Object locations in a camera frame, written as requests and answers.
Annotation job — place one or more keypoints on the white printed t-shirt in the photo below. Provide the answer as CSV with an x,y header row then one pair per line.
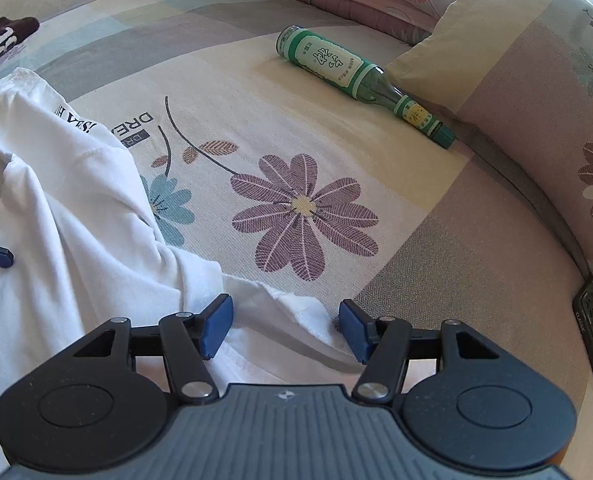
x,y
86,220

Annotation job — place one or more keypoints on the floral patchwork pillow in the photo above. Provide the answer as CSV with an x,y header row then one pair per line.
x,y
516,90

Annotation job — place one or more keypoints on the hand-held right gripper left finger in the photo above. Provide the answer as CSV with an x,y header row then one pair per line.
x,y
216,325

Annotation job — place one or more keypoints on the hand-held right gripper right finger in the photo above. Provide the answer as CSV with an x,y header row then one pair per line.
x,y
356,330

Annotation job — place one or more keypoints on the green glass bottle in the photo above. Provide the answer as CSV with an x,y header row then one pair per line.
x,y
336,65

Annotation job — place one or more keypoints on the brown printed garment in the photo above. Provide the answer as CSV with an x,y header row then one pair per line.
x,y
4,42

